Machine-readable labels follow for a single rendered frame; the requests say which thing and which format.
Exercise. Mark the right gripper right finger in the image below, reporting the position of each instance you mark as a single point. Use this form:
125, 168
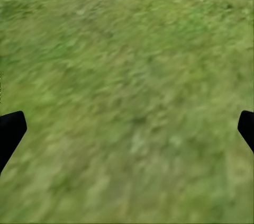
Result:
246, 127

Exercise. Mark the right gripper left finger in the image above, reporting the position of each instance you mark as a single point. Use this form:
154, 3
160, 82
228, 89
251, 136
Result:
12, 129

